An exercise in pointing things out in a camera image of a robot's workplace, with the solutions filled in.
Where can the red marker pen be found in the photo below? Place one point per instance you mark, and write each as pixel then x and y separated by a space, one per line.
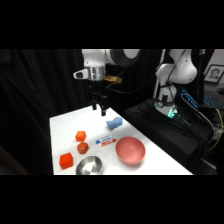
pixel 108 143

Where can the framed portrait picture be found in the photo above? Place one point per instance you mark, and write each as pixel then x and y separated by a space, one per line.
pixel 214 73

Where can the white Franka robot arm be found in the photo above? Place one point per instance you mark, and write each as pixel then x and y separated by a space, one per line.
pixel 96 57

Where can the large red-orange cube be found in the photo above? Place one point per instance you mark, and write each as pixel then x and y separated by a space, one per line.
pixel 66 160

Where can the red ball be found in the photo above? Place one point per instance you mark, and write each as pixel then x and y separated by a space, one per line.
pixel 82 147

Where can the wrist camera with yellow label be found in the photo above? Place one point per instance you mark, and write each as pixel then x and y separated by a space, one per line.
pixel 114 79

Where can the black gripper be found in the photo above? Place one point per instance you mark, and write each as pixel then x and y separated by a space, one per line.
pixel 97 92

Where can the blue marker pen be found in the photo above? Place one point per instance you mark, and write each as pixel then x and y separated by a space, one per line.
pixel 104 139

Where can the black cloth-covered robot stand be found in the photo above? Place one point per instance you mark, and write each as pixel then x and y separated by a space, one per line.
pixel 156 130

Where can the small green light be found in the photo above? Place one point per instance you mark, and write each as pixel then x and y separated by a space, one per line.
pixel 171 113

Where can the pink bowl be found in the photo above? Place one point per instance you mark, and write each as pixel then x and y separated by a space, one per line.
pixel 130 150

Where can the black device with blue lights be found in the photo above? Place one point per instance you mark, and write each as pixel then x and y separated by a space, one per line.
pixel 190 98

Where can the silver metal bowl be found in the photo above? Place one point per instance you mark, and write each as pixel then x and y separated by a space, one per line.
pixel 89 165

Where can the small orange cube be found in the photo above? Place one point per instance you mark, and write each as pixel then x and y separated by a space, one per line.
pixel 80 135

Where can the blue crumpled cloth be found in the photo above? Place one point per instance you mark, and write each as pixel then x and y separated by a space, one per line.
pixel 114 123

